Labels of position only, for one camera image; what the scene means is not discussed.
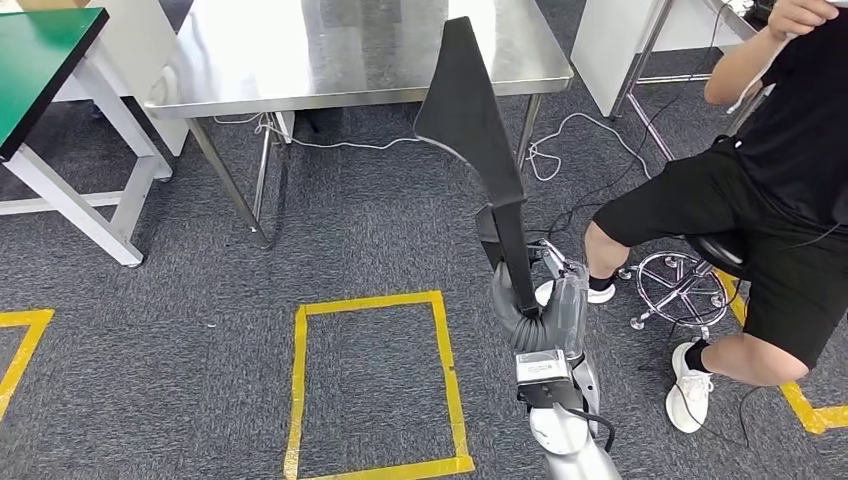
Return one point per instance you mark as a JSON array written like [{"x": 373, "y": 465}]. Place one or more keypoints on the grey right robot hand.
[{"x": 507, "y": 305}]

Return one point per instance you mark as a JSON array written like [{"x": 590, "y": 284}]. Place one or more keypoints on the person's right hand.
[{"x": 798, "y": 13}]

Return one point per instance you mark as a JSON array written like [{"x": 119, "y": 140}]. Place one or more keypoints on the black plastic trim part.
[{"x": 464, "y": 106}]

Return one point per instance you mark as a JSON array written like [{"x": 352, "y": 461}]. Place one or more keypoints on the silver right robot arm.
[{"x": 563, "y": 430}]

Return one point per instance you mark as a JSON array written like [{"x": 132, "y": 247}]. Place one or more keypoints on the person's right forearm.
[{"x": 742, "y": 66}]

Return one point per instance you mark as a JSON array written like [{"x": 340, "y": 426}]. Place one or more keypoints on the stainless steel workbench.
[{"x": 298, "y": 53}]

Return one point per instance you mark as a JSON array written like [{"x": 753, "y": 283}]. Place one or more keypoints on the person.
[{"x": 795, "y": 132}]

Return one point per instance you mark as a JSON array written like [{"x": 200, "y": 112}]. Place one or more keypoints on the yellow floor tape rectangle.
[
  {"x": 371, "y": 304},
  {"x": 828, "y": 417},
  {"x": 26, "y": 318}
]

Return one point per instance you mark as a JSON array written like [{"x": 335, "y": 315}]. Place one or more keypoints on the stainless steel table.
[{"x": 639, "y": 56}]

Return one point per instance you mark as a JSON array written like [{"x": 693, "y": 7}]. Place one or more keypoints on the white desk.
[
  {"x": 609, "y": 53},
  {"x": 132, "y": 40}
]

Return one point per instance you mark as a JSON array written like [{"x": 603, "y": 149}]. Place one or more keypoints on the chrome stool with black seat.
[{"x": 719, "y": 252}]

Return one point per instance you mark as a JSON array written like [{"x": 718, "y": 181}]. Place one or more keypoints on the green top white leg table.
[{"x": 40, "y": 60}]

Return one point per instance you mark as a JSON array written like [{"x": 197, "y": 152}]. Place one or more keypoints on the brown cardboard box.
[{"x": 53, "y": 3}]

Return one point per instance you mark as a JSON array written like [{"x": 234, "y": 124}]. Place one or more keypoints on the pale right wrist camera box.
[{"x": 542, "y": 371}]

